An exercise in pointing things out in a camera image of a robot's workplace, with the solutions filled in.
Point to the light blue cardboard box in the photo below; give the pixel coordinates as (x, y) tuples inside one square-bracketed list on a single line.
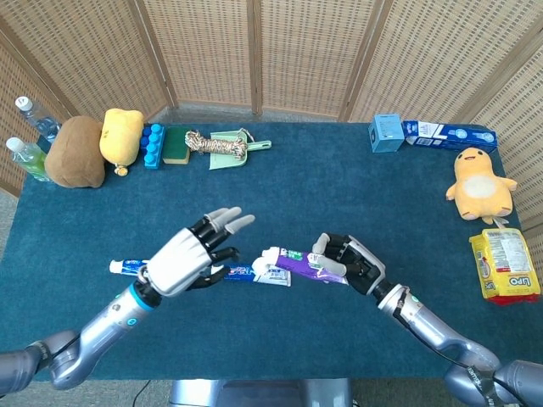
[(386, 133)]

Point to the green liquid plastic bottle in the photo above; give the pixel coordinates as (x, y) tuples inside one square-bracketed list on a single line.
[(29, 161)]

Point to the brown plush potato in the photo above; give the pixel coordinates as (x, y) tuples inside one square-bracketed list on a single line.
[(76, 154)]

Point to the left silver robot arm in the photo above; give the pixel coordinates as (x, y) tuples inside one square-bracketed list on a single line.
[(106, 326)]

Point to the yellow plush toy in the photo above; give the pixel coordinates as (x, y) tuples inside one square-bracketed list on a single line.
[(121, 133)]

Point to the yellow Lipo snack bag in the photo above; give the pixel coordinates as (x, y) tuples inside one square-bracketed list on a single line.
[(507, 265)]

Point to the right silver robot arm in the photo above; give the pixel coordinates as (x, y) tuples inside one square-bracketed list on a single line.
[(432, 335)]

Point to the light green dustpan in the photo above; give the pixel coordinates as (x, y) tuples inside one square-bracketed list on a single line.
[(227, 161)]

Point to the blue carpet table cover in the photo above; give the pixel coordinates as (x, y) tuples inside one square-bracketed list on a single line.
[(271, 191)]

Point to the crumpled blue white toothpaste tube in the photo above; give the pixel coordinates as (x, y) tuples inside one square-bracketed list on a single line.
[(127, 267)]

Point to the orange plush duck toy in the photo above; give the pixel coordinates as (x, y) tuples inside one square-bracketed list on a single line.
[(479, 186)]

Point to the purple toothpaste tube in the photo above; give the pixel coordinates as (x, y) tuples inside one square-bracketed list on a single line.
[(297, 265)]

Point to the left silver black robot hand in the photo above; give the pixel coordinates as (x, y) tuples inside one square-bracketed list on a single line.
[(178, 263)]

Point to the clear water bottle white cap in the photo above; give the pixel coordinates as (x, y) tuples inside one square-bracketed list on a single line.
[(40, 123)]

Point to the blue toy building block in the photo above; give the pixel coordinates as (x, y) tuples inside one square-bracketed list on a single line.
[(153, 146)]

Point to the blue Crest toothpaste tube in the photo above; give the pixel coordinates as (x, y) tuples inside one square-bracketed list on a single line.
[(275, 280)]

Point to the blue toothpaste carton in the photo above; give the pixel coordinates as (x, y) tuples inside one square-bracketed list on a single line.
[(454, 136)]

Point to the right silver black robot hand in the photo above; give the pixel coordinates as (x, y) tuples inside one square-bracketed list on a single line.
[(360, 267)]

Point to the green yellow sponge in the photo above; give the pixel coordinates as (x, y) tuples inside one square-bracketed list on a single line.
[(175, 146)]

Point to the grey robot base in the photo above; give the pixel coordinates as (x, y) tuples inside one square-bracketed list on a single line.
[(254, 392)]

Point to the bamboo folding screen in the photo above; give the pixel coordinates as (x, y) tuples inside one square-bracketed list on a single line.
[(314, 51)]

